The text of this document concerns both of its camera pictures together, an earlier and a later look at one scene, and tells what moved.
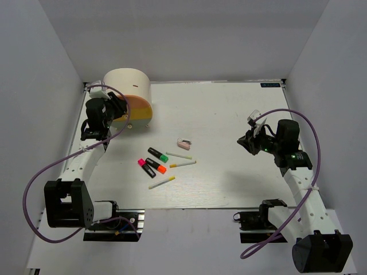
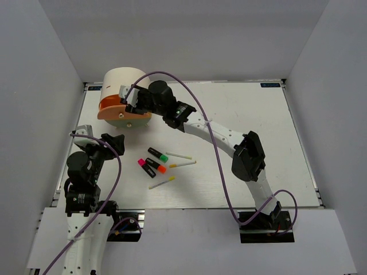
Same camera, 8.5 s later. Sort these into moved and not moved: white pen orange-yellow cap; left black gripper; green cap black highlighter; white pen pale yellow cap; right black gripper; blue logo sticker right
Moved: right black gripper; left black gripper
Not moved: white pen orange-yellow cap; white pen pale yellow cap; green cap black highlighter; blue logo sticker right
